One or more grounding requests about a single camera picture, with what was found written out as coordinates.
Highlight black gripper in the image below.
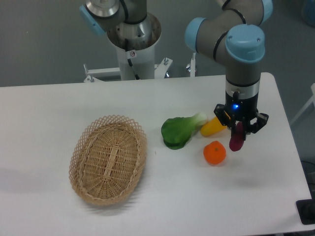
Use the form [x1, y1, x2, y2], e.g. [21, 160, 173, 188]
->
[214, 92, 269, 141]

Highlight purple sweet potato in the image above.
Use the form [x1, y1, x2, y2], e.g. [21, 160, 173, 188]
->
[229, 122, 244, 151]

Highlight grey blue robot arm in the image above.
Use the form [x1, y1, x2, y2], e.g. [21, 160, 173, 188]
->
[79, 0, 273, 138]

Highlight yellow pepper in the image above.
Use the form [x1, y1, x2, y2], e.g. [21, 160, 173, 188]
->
[200, 117, 227, 137]

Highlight orange tangerine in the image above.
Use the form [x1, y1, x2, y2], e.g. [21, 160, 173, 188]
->
[203, 141, 226, 165]

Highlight green bok choy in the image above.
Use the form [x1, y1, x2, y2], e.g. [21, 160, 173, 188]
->
[160, 112, 208, 150]

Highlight black device at table edge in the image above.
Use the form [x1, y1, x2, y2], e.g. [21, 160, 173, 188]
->
[296, 199, 315, 225]

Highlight woven wicker basket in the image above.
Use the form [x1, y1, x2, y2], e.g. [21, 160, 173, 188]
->
[69, 115, 147, 206]

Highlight white frame at right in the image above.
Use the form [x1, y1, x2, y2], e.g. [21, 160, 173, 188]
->
[289, 84, 315, 127]

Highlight black cable on pedestal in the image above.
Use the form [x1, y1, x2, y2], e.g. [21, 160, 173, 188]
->
[125, 39, 141, 81]

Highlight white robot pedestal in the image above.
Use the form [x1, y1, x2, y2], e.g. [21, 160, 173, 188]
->
[84, 13, 173, 83]

